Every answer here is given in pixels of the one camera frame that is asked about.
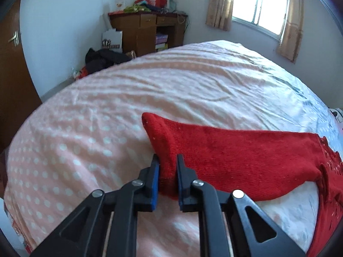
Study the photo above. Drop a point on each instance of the brown wooden desk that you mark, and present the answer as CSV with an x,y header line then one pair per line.
x,y
144,37

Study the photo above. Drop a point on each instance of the yellow box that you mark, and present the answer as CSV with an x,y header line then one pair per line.
x,y
161,46

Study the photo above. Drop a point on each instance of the purple box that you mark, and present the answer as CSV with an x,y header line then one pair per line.
x,y
162,38

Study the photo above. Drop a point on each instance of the white paper bag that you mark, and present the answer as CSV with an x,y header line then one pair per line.
x,y
112,40

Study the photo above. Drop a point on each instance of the beige curtain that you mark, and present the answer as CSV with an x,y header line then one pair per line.
x,y
219,4
292,24

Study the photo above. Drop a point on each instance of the red cloth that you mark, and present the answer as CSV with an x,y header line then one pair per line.
x,y
82,72

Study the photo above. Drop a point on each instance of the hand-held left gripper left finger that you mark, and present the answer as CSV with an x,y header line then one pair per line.
x,y
155,186

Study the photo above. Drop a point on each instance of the brown wooden door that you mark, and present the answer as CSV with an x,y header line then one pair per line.
x,y
13,85

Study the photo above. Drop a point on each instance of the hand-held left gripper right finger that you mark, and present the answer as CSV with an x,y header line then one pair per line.
x,y
180,186

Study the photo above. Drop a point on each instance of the black clothes pile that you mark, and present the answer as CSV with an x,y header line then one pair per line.
x,y
103,59

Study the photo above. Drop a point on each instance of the green cloth pile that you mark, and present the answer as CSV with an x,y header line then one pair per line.
x,y
135,8

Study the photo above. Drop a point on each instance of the red knitted sweater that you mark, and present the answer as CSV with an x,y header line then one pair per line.
x,y
227,155

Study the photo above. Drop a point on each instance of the window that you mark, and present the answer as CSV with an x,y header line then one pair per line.
x,y
260,2

